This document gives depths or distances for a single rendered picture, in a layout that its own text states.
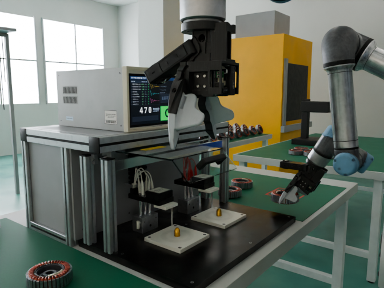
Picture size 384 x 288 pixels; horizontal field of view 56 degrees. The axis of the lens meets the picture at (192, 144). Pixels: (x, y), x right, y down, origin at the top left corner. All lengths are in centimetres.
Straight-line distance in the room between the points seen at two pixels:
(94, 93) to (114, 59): 809
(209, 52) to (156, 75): 10
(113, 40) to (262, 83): 533
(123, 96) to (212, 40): 61
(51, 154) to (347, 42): 101
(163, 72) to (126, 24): 871
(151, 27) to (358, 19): 321
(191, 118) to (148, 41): 486
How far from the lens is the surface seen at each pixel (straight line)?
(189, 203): 142
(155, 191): 119
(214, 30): 59
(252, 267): 110
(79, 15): 888
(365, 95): 631
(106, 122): 122
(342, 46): 125
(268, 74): 481
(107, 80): 121
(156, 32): 530
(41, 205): 139
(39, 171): 135
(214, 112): 66
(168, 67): 62
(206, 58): 60
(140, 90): 118
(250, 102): 492
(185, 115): 56
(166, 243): 114
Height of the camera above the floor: 124
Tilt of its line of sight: 8 degrees down
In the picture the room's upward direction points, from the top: straight up
